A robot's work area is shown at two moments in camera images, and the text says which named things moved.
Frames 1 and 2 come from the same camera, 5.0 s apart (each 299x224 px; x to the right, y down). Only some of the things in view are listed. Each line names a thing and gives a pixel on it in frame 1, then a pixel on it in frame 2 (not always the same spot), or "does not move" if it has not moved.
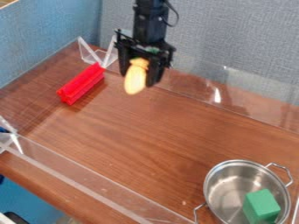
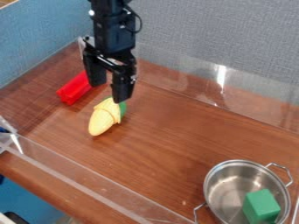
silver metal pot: x=233 y=178 does not move
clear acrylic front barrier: x=107 y=190 does not move
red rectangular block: x=81 y=83 does not move
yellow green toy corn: x=135 y=75 -> x=107 y=114
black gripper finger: x=125 y=53 -> x=98 y=71
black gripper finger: x=158 y=64 -> x=123 y=85
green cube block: x=261 y=207 does not move
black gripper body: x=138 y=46 -> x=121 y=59
